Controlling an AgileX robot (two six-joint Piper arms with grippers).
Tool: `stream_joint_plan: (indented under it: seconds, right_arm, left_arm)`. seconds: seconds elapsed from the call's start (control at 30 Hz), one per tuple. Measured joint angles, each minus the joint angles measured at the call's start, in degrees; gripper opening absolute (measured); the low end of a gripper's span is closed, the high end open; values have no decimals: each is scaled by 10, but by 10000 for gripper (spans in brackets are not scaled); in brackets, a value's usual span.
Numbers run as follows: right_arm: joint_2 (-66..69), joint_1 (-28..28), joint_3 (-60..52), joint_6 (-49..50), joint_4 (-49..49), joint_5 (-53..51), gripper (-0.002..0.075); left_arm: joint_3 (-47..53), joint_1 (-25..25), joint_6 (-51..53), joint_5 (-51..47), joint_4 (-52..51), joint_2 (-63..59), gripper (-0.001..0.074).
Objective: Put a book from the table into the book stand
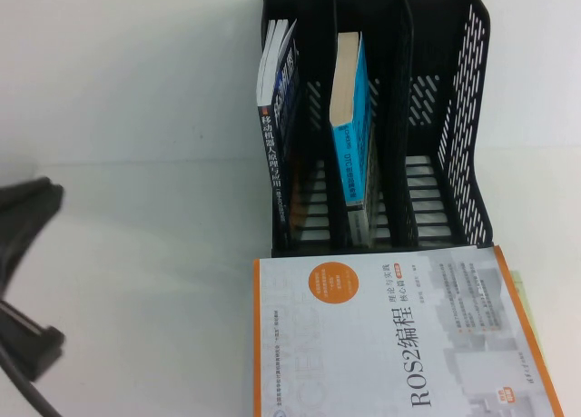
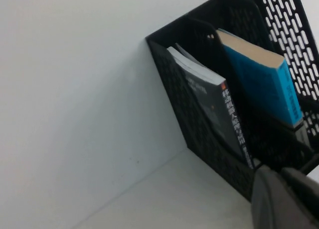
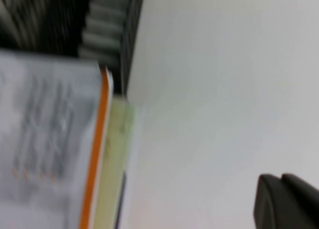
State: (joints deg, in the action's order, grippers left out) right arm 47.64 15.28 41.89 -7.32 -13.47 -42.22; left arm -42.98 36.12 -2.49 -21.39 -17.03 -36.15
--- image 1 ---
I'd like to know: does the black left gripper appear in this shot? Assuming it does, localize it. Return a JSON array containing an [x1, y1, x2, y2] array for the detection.
[[0, 175, 67, 303]]

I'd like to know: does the blue grey DTC book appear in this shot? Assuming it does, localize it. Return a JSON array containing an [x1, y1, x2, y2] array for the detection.
[[328, 31, 381, 251]]

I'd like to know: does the dark robotics book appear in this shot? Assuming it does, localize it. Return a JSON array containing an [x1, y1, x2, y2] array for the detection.
[[255, 18, 304, 251]]

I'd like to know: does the white orange ROS2 book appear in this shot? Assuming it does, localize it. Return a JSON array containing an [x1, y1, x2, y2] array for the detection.
[[251, 244, 565, 417]]

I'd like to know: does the black plastic book stand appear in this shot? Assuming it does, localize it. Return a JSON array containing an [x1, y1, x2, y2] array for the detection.
[[261, 0, 495, 259]]

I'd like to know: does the pale yellow book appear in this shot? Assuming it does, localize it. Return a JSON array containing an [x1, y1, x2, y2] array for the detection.
[[507, 268, 553, 369]]

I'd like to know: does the black camera cable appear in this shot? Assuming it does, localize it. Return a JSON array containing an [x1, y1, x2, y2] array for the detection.
[[0, 343, 63, 417]]

